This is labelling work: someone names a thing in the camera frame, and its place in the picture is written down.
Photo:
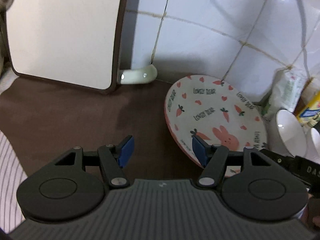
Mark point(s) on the white cutting board brown edge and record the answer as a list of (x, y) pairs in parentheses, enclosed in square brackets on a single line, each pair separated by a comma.
[(62, 30)]

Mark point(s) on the yellow label oil bottle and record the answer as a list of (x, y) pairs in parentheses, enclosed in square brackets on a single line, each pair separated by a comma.
[(311, 105)]

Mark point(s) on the white bowl with black rim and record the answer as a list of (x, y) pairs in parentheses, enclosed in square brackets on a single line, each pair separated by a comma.
[(315, 140), (290, 130)]

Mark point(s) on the white and green plastic bag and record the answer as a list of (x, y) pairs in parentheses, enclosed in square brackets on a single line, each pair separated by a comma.
[(282, 92)]

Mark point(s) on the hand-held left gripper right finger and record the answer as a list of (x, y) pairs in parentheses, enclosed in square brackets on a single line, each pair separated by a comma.
[(198, 150)]

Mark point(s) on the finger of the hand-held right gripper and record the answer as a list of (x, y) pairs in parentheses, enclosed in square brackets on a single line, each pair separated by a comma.
[(275, 158)]

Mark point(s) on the brown table mat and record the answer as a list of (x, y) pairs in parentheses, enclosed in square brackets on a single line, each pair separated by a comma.
[(75, 115)]

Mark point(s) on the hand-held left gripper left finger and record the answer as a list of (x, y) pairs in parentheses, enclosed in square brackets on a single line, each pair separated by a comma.
[(126, 151)]

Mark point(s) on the carrot and bunny print plate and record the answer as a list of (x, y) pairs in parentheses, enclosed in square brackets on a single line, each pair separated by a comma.
[(212, 110)]

